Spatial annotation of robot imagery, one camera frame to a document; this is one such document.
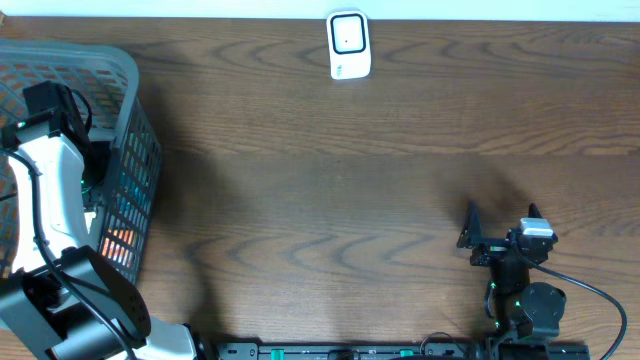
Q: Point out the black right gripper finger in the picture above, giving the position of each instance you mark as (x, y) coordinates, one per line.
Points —
(471, 233)
(533, 211)

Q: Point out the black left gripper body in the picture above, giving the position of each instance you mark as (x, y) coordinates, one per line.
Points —
(95, 166)

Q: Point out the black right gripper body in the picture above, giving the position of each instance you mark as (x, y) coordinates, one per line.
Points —
(490, 254)

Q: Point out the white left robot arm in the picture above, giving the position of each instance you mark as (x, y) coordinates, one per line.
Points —
(63, 300)

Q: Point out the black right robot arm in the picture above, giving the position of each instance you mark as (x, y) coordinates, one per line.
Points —
(527, 313)

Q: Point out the white barcode scanner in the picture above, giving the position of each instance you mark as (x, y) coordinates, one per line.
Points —
(348, 45)

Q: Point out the grey plastic basket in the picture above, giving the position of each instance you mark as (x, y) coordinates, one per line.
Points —
(105, 81)

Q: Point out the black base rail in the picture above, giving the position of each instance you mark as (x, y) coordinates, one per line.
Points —
(439, 349)

